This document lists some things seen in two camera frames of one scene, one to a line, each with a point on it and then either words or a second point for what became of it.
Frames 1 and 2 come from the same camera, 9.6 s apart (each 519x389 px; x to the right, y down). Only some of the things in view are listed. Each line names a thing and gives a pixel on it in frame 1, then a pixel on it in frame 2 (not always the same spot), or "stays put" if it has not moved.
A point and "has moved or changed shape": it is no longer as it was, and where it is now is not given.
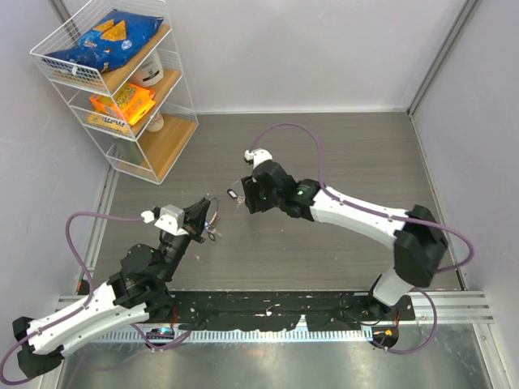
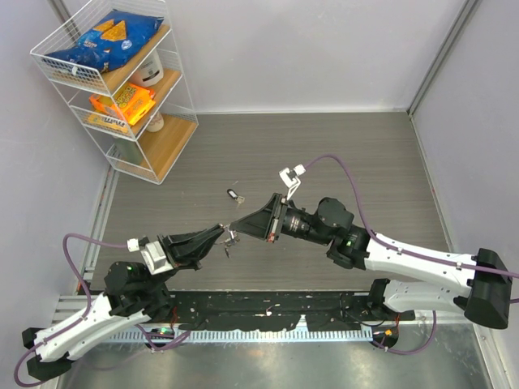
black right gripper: [250, 187] → [263, 224]
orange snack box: [130, 102] stays put
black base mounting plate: [280, 310] stays put
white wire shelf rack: [118, 66] stays put
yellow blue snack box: [105, 121] stays put
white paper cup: [156, 123] stays put
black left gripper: [195, 226] → [186, 250]
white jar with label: [149, 70] stays put
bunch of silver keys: [212, 232] has moved or changed shape
